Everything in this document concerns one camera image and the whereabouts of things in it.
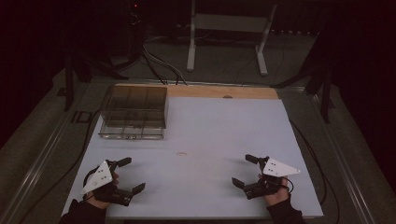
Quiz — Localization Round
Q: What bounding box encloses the left hand-held gripper cable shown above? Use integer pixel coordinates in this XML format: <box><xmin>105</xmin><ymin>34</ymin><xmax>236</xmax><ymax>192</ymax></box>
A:
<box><xmin>81</xmin><ymin>166</ymin><xmax>101</xmax><ymax>200</ymax></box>

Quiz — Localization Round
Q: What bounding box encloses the metal frame rail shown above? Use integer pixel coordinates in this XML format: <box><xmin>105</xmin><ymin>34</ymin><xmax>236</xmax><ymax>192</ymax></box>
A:
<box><xmin>0</xmin><ymin>82</ymin><xmax>104</xmax><ymax>224</ymax></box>
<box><xmin>306</xmin><ymin>90</ymin><xmax>379</xmax><ymax>224</ymax></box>

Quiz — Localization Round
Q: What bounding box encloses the thin black floor cable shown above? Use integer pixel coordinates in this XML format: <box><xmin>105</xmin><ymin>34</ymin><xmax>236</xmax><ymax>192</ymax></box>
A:
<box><xmin>140</xmin><ymin>50</ymin><xmax>169</xmax><ymax>86</ymax></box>

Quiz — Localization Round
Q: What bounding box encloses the right hand-held gripper cable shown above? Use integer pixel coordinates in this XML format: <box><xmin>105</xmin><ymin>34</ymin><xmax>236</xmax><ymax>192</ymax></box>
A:
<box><xmin>280</xmin><ymin>176</ymin><xmax>295</xmax><ymax>196</ymax></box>

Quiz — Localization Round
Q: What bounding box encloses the clear acrylic compartment box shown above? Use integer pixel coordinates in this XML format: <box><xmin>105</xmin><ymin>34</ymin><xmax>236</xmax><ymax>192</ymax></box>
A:
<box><xmin>98</xmin><ymin>85</ymin><xmax>170</xmax><ymax>141</ymax></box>

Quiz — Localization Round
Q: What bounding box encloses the white metal stand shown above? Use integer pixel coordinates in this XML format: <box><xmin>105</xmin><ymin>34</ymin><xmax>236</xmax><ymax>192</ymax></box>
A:
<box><xmin>186</xmin><ymin>0</ymin><xmax>278</xmax><ymax>77</ymax></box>

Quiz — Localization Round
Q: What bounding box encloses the dark device with red light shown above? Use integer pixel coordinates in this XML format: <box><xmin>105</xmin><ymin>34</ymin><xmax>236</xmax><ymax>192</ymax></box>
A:
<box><xmin>125</xmin><ymin>0</ymin><xmax>147</xmax><ymax>63</ymax></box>

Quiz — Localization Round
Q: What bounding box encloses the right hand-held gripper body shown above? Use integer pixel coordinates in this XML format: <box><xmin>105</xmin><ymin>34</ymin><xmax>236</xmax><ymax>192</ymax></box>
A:
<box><xmin>242</xmin><ymin>155</ymin><xmax>302</xmax><ymax>201</ymax></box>

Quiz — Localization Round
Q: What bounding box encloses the black tripod stand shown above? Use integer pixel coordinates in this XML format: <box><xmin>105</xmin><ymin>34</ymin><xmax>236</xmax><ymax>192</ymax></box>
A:
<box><xmin>270</xmin><ymin>31</ymin><xmax>336</xmax><ymax>125</ymax></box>
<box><xmin>64</xmin><ymin>50</ymin><xmax>129</xmax><ymax>113</ymax></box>

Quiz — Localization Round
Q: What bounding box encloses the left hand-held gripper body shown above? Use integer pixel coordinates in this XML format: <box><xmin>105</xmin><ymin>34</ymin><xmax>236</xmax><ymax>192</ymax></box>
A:
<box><xmin>81</xmin><ymin>159</ymin><xmax>134</xmax><ymax>207</ymax></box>

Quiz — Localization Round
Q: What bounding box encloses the hand-held gripper cable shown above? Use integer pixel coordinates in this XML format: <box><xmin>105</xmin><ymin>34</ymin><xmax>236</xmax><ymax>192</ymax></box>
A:
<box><xmin>280</xmin><ymin>176</ymin><xmax>295</xmax><ymax>196</ymax></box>
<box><xmin>81</xmin><ymin>166</ymin><xmax>101</xmax><ymax>200</ymax></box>

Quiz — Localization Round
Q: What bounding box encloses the white table mat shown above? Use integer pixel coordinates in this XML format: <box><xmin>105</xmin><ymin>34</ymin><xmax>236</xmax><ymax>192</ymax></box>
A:
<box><xmin>61</xmin><ymin>96</ymin><xmax>324</xmax><ymax>219</ymax></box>

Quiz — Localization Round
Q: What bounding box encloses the grey floor cable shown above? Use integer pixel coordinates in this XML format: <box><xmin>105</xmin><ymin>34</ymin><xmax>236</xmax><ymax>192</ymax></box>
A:
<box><xmin>143</xmin><ymin>49</ymin><xmax>189</xmax><ymax>86</ymax></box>

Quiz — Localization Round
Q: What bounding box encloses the person's right hand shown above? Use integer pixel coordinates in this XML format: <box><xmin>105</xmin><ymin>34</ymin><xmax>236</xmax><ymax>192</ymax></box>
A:
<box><xmin>258</xmin><ymin>174</ymin><xmax>291</xmax><ymax>207</ymax></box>

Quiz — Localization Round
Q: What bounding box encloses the long black floor cable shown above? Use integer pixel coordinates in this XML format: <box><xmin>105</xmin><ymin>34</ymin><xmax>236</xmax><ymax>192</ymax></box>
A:
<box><xmin>289</xmin><ymin>119</ymin><xmax>341</xmax><ymax>224</ymax></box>
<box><xmin>18</xmin><ymin>108</ymin><xmax>103</xmax><ymax>224</ymax></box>

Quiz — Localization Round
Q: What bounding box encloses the person's left hand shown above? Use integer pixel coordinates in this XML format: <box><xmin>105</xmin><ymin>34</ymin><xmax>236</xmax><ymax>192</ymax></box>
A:
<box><xmin>84</xmin><ymin>171</ymin><xmax>120</xmax><ymax>210</ymax></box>

